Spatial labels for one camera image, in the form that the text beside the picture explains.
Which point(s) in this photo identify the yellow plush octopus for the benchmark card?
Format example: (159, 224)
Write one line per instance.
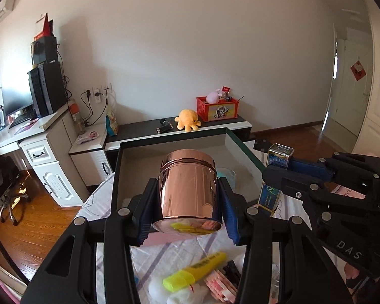
(186, 120)

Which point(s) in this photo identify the black-topped low cabinet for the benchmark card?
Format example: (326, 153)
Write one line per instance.
(139, 131)

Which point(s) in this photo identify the computer monitor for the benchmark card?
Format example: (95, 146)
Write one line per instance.
(19, 101)

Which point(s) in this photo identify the black flashlight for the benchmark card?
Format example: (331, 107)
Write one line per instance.
(164, 126)

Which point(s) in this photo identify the black box stack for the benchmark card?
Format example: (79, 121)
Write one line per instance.
(44, 50)

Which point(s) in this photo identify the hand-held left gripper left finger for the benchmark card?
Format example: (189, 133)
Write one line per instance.
(145, 224)

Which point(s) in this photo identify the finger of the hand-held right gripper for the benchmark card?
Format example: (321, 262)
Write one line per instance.
(307, 168)
(281, 180)

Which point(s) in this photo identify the black office chair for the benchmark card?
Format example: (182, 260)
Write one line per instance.
(6, 177)

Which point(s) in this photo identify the white desk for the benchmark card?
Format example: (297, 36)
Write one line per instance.
(60, 171)

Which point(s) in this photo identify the black computer tower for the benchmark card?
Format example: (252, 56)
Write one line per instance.
(47, 88)

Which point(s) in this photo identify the teal round container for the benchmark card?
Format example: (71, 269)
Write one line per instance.
(228, 177)

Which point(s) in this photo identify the pink storage box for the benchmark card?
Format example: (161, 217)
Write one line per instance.
(139, 164)

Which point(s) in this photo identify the rose gold metal canister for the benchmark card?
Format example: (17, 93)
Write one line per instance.
(186, 190)

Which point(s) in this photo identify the pink printed pillow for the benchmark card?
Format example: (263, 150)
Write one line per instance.
(346, 191)

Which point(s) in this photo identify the black hair clip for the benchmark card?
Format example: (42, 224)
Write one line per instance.
(232, 272)

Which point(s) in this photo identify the white door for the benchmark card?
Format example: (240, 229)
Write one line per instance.
(351, 101)

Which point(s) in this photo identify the snack bag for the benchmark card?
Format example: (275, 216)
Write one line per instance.
(111, 125)

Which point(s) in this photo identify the black keyboard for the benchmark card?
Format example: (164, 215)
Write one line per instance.
(19, 120)

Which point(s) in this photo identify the white wall socket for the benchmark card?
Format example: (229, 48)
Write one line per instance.
(97, 96)
(107, 88)
(87, 94)

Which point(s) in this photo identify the red printed crate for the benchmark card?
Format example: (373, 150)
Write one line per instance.
(217, 112)

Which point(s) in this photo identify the pink bed mattress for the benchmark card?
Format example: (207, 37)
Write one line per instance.
(9, 291)

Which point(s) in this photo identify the small white bedside cabinet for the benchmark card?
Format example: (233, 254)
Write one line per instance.
(88, 171)

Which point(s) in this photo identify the dark speckled object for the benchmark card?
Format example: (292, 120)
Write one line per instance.
(262, 145)

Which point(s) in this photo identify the bottle with orange cap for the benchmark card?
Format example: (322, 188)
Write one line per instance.
(75, 107)

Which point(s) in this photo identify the pink packet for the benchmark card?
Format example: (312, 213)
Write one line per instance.
(88, 136)

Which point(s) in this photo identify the yellow highlighter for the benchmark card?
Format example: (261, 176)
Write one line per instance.
(196, 269)

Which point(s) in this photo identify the pink mouse pad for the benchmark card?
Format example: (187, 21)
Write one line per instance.
(25, 129)

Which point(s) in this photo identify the blue printed carton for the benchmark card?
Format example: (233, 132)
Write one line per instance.
(280, 156)

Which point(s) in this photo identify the pink plush toy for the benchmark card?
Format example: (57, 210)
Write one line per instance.
(213, 96)

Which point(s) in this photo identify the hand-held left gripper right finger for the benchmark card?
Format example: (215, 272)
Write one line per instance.
(232, 221)

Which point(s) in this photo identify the small red white packet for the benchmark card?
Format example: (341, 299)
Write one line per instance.
(225, 91)

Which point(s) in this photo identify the red white paper bag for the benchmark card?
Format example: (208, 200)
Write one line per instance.
(46, 28)

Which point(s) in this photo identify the red door decoration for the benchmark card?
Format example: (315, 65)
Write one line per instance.
(357, 70)

